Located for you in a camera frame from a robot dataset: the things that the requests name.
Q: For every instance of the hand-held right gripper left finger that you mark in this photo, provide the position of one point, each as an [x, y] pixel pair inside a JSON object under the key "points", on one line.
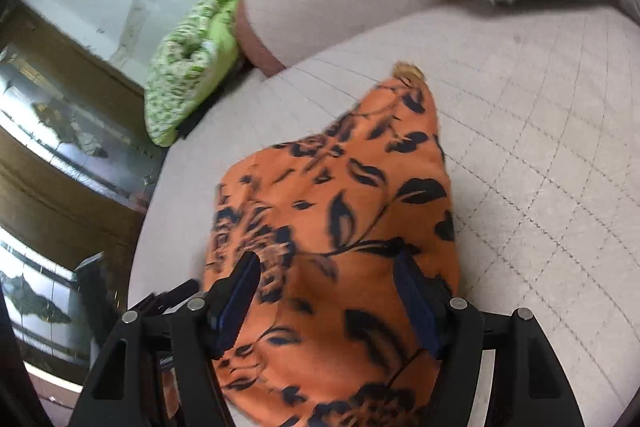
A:
{"points": [[235, 307]]}

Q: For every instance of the green knitted cloth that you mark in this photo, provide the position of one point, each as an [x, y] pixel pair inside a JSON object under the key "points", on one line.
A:
{"points": [[185, 72]]}

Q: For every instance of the wooden glass-front cabinet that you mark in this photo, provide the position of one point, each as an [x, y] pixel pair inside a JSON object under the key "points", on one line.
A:
{"points": [[60, 187]]}

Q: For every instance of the orange floral cloth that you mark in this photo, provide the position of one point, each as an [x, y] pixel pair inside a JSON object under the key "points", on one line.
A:
{"points": [[340, 207]]}

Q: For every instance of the beige quilted mattress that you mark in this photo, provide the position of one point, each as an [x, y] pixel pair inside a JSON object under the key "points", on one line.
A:
{"points": [[525, 157]]}

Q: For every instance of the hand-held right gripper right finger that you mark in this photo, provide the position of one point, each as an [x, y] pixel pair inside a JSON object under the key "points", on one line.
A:
{"points": [[415, 302]]}

